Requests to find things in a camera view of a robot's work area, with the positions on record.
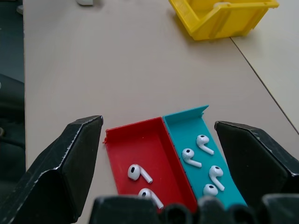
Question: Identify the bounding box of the yellow plastic bin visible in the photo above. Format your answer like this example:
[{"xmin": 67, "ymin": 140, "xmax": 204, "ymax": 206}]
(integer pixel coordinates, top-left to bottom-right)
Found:
[{"xmin": 168, "ymin": 0, "xmax": 280, "ymax": 42}]

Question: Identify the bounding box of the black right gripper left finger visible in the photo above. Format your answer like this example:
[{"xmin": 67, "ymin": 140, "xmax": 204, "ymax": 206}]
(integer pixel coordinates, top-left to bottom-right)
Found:
[{"xmin": 0, "ymin": 115, "xmax": 104, "ymax": 224}]

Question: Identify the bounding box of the white earbud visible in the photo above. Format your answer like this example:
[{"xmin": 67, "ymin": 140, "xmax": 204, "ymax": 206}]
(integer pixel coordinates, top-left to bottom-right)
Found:
[
  {"xmin": 208, "ymin": 165, "xmax": 225, "ymax": 191},
  {"xmin": 196, "ymin": 134, "xmax": 214, "ymax": 155},
  {"xmin": 127, "ymin": 164, "xmax": 153, "ymax": 184},
  {"xmin": 203, "ymin": 183, "xmax": 219, "ymax": 197},
  {"xmin": 138, "ymin": 188, "xmax": 164, "ymax": 210},
  {"xmin": 181, "ymin": 148, "xmax": 202, "ymax": 168}
]

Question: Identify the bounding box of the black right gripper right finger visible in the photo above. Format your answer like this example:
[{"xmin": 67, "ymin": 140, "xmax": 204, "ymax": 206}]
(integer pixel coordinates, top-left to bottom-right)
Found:
[{"xmin": 214, "ymin": 120, "xmax": 299, "ymax": 208}]

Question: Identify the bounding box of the red plastic tray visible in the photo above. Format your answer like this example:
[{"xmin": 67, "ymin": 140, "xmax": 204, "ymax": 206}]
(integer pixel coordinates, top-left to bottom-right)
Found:
[{"xmin": 102, "ymin": 117, "xmax": 199, "ymax": 213}]

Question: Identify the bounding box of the teal plastic tray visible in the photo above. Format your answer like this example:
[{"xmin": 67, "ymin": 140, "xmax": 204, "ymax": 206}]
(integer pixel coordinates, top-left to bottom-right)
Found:
[{"xmin": 162, "ymin": 105, "xmax": 248, "ymax": 209}]

